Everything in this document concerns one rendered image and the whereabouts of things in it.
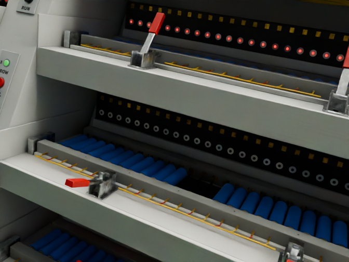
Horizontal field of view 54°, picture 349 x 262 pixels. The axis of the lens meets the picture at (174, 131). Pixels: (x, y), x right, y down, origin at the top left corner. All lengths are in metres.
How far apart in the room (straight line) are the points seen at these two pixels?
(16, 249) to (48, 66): 0.31
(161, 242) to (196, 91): 0.20
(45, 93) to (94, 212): 0.24
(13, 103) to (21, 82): 0.03
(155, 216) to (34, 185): 0.20
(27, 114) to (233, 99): 0.35
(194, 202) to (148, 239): 0.08
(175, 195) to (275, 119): 0.17
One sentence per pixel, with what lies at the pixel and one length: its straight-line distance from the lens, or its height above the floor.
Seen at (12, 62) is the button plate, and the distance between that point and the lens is 0.62.
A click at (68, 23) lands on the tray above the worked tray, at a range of 0.65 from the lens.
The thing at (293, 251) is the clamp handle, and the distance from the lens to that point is 0.43.
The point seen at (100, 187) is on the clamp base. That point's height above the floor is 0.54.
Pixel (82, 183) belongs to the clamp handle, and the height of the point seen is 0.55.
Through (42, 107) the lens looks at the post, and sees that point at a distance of 0.64.
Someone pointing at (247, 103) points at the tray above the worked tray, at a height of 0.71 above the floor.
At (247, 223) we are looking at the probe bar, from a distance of 0.46.
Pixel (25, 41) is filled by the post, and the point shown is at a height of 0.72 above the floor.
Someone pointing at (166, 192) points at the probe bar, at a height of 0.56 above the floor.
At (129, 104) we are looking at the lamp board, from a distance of 0.65.
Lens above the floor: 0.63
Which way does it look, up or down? 3 degrees up
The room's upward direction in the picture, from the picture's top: 18 degrees clockwise
